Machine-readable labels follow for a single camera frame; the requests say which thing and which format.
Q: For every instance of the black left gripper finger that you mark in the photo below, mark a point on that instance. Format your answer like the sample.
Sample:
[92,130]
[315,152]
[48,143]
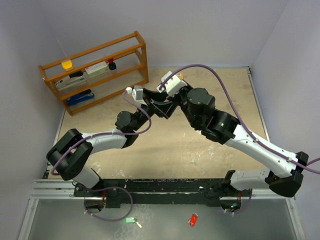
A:
[154,95]
[162,109]

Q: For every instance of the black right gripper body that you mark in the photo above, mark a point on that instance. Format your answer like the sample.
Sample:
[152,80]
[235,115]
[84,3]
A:
[183,105]

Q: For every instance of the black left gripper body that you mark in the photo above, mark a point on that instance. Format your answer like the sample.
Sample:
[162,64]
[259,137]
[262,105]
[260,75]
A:
[141,119]

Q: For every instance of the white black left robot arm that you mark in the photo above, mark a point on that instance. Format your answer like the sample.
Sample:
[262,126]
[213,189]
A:
[69,155]

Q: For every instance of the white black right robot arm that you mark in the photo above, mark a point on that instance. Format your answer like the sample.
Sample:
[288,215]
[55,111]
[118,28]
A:
[283,169]

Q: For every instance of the tan spiral notebook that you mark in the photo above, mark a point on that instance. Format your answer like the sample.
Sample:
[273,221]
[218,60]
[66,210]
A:
[180,75]

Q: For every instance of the blue stapler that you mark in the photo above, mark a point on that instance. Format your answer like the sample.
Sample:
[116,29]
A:
[80,97]

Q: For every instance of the red black stamp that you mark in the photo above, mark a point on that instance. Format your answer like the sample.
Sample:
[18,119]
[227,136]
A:
[111,64]

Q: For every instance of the white cardboard box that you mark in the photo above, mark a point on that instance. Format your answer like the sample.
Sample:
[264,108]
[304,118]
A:
[97,69]

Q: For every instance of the wooden shelf rack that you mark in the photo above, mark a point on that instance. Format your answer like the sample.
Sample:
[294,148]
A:
[130,56]

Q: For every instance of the white black stapler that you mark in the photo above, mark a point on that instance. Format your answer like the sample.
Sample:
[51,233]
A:
[69,82]

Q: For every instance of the yellow lidded jar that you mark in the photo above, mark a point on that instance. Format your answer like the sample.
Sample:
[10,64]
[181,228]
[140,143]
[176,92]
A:
[67,65]

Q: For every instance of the green key tag with key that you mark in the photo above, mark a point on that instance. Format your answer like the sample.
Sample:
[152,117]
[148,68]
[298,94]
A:
[132,220]

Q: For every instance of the red key tag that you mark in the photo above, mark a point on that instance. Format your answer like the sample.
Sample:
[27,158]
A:
[192,221]

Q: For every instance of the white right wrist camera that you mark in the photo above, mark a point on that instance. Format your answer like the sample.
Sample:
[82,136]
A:
[172,86]

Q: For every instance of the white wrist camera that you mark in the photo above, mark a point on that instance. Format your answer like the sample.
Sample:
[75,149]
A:
[172,86]
[137,93]

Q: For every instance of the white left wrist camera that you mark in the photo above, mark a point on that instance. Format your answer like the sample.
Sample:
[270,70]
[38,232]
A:
[137,93]

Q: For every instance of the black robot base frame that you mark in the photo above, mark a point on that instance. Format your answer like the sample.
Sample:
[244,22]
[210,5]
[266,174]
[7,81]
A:
[162,191]

